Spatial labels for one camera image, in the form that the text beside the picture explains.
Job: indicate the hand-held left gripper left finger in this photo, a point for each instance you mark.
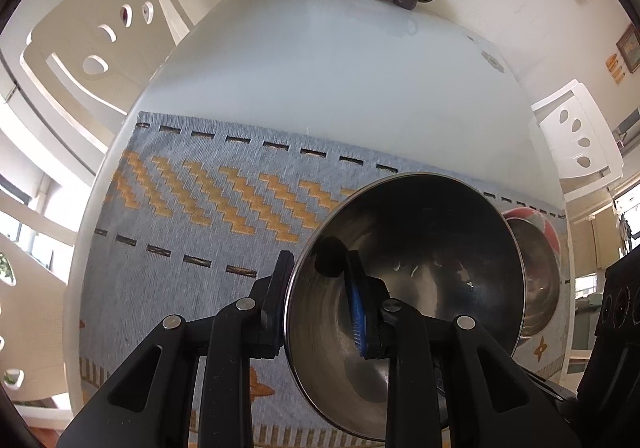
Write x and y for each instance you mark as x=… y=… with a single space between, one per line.
x=272 y=323

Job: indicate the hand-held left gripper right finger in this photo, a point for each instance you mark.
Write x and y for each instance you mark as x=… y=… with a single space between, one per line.
x=356 y=313

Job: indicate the blue steel-lined bowl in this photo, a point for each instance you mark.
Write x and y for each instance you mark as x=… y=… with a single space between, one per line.
x=440 y=253

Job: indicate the pink steel-lined bowl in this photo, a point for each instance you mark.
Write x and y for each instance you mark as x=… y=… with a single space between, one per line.
x=537 y=288

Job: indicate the patterned blue table cloth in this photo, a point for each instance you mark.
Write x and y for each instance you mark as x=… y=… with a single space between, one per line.
x=175 y=208

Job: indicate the small framed picture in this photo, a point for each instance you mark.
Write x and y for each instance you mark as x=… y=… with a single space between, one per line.
x=631 y=48

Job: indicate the yellow wall ornament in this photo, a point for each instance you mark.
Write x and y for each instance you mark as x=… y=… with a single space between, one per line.
x=616 y=67

